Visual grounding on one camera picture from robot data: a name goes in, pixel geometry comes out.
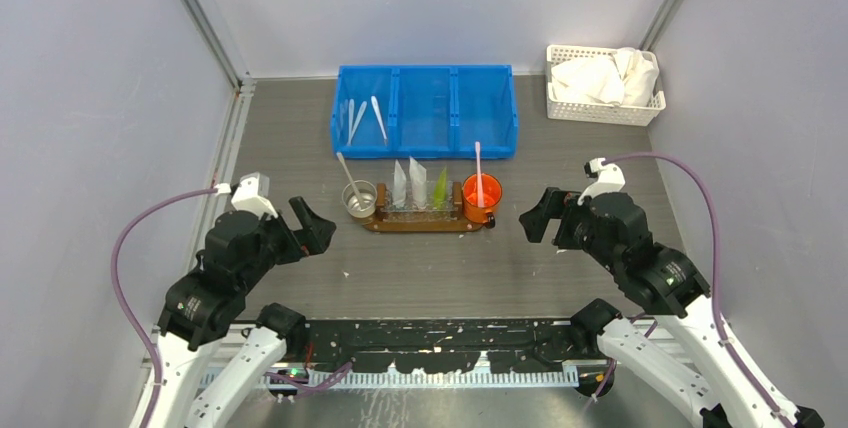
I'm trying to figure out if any white toothpaste tube green cap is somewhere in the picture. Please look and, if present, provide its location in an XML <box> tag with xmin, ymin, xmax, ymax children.
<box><xmin>391</xmin><ymin>160</ymin><xmax>408</xmax><ymax>209</ymax></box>

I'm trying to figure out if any silver metal cup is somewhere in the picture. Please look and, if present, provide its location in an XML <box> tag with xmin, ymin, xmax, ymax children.
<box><xmin>342</xmin><ymin>180</ymin><xmax>377</xmax><ymax>220</ymax></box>

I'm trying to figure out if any light blue toothbrush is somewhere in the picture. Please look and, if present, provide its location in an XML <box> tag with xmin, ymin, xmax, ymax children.
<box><xmin>346</xmin><ymin>99</ymin><xmax>368</xmax><ymax>146</ymax></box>

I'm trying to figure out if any white toothpaste tube orange cap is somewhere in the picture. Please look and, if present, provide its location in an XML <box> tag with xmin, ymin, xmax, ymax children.
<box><xmin>409</xmin><ymin>157</ymin><xmax>428</xmax><ymax>210</ymax></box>

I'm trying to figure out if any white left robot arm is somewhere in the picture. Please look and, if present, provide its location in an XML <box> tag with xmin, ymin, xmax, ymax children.
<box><xmin>130</xmin><ymin>197</ymin><xmax>337</xmax><ymax>427</ymax></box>

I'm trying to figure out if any grey toothbrush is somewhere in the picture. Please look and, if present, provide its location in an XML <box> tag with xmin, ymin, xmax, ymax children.
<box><xmin>336</xmin><ymin>151</ymin><xmax>365</xmax><ymax>210</ymax></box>

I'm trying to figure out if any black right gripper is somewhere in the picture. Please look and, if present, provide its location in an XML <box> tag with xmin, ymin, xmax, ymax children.
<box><xmin>518</xmin><ymin>184</ymin><xmax>620</xmax><ymax>272</ymax></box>

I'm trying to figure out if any blue plastic divided bin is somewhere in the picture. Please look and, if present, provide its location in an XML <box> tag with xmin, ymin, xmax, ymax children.
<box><xmin>329</xmin><ymin>65</ymin><xmax>519</xmax><ymax>159</ymax></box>

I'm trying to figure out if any white toothbrush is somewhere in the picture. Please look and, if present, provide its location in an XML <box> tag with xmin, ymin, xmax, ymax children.
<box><xmin>370</xmin><ymin>95</ymin><xmax>388</xmax><ymax>146</ymax></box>

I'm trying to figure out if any white crumpled cloth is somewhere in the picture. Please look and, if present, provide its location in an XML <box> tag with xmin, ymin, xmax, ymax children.
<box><xmin>551</xmin><ymin>47</ymin><xmax>659</xmax><ymax>107</ymax></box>

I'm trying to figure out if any aluminium frame rail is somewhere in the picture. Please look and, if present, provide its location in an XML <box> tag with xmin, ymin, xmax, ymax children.
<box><xmin>180</xmin><ymin>0</ymin><xmax>253</xmax><ymax>94</ymax></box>

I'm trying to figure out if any yellow-green toothpaste tube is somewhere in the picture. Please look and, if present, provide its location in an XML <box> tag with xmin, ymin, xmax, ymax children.
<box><xmin>433</xmin><ymin>166</ymin><xmax>448</xmax><ymax>210</ymax></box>

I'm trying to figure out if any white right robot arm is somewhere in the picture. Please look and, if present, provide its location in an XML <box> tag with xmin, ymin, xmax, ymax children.
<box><xmin>519</xmin><ymin>187</ymin><xmax>824</xmax><ymax>427</ymax></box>

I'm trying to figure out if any pink toothbrush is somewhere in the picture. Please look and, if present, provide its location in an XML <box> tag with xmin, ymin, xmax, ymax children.
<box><xmin>474</xmin><ymin>141</ymin><xmax>485</xmax><ymax>209</ymax></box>

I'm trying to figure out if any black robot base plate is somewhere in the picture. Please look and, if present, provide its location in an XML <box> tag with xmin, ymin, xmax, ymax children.
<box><xmin>282</xmin><ymin>318</ymin><xmax>605</xmax><ymax>374</ymax></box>

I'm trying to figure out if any white plastic basket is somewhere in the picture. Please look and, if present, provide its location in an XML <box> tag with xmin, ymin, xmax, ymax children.
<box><xmin>545</xmin><ymin>44</ymin><xmax>666</xmax><ymax>127</ymax></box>

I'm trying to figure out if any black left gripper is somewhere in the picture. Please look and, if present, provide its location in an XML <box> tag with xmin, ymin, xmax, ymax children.
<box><xmin>240</xmin><ymin>194</ymin><xmax>336</xmax><ymax>288</ymax></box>

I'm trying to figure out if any brown wooden oval tray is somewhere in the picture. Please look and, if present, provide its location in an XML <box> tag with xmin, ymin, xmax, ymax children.
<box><xmin>361</xmin><ymin>211</ymin><xmax>484</xmax><ymax>233</ymax></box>

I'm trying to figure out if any clear textured toothbrush holder rack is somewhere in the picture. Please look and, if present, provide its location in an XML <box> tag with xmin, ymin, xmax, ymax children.
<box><xmin>374</xmin><ymin>179</ymin><xmax>465</xmax><ymax>222</ymax></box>

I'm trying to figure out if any orange plastic mug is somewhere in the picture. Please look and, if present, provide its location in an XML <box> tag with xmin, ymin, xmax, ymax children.
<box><xmin>462</xmin><ymin>173</ymin><xmax>503</xmax><ymax>229</ymax></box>

